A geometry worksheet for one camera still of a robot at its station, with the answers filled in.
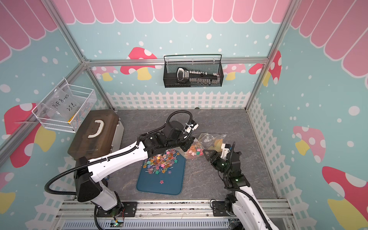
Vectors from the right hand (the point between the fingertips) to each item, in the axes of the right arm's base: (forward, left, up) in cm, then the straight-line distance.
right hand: (205, 153), depth 80 cm
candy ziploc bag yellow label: (+3, +5, -2) cm, 6 cm away
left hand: (+2, +7, +11) cm, 13 cm away
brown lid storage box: (+9, +59, +7) cm, 60 cm away
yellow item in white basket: (+9, +67, +21) cm, 70 cm away
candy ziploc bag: (+16, -7, -13) cm, 21 cm away
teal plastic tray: (-11, +23, -15) cm, 30 cm away
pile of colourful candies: (-1, +26, -12) cm, 29 cm away
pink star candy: (-12, +25, -13) cm, 31 cm away
